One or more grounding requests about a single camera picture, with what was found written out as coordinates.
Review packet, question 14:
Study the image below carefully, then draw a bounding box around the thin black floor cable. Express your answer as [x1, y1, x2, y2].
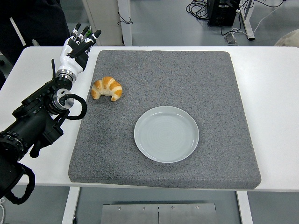
[117, 11, 134, 26]

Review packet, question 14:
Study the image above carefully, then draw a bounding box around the grey metal plate with screws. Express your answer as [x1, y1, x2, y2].
[101, 203, 217, 224]

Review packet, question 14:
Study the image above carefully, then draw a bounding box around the white cable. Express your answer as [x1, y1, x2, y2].
[0, 197, 7, 222]

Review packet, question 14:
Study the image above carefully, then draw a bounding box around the white desk leg with foot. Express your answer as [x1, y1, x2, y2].
[240, 0, 256, 41]

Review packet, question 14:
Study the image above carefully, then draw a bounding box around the light grey round plate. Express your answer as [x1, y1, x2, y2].
[133, 105, 200, 163]

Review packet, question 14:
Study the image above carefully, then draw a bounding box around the golden croissant bread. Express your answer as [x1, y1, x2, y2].
[91, 76, 123, 102]

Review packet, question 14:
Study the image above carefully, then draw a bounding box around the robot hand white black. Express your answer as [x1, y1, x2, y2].
[57, 22, 102, 73]

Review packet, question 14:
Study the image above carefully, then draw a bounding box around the beige rounded object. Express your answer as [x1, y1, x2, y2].
[274, 30, 299, 47]

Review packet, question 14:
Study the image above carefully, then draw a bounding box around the white cabinet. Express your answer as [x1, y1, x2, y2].
[83, 0, 124, 46]

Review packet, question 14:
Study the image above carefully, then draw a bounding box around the black cable bundle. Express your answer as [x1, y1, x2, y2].
[186, 0, 211, 21]

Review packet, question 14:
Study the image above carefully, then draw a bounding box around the grey felt mat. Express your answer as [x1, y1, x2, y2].
[67, 49, 262, 190]

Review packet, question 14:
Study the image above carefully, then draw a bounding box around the black computer box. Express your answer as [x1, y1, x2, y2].
[207, 0, 241, 27]

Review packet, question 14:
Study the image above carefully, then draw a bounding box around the white table leg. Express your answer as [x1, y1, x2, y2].
[235, 190, 254, 224]
[61, 186, 81, 224]

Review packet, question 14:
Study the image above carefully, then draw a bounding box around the person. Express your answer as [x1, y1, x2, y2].
[0, 0, 71, 68]

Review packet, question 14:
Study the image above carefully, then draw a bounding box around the small grey power adapter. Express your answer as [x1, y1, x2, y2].
[224, 34, 238, 45]

